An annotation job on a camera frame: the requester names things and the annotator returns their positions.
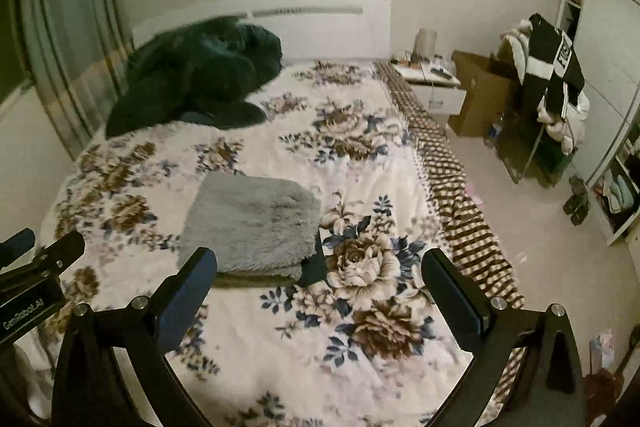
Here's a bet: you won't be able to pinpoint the floral white bed blanket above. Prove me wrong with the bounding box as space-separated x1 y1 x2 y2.
40 62 470 426

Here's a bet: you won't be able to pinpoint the white wardrobe shelf unit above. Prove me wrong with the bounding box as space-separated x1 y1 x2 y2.
555 0 639 245

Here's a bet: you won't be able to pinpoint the brown striped bed sheet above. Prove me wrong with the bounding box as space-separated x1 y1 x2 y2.
354 64 524 426

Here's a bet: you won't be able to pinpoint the beige cylindrical table lamp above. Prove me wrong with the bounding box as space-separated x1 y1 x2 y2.
412 27 438 60

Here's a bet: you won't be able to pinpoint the striped window curtain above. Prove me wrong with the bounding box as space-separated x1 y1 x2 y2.
15 0 132 157

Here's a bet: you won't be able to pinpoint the black white jacket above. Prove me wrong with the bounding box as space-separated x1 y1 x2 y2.
499 13 590 156

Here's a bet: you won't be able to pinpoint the white bedside table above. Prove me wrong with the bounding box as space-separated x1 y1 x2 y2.
390 61 466 116

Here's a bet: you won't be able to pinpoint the grey fluffy pants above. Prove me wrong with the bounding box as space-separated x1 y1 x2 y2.
178 172 328 286

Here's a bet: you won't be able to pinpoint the brown cardboard box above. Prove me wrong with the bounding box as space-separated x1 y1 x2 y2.
448 50 520 138

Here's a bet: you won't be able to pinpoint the white bed headboard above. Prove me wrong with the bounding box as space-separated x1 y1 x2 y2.
132 0 392 63

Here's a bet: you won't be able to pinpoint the dark slippers pair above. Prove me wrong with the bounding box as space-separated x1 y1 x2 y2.
563 174 590 227

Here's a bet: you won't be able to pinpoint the dark green plush blanket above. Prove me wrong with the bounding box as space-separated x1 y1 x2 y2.
104 16 282 139

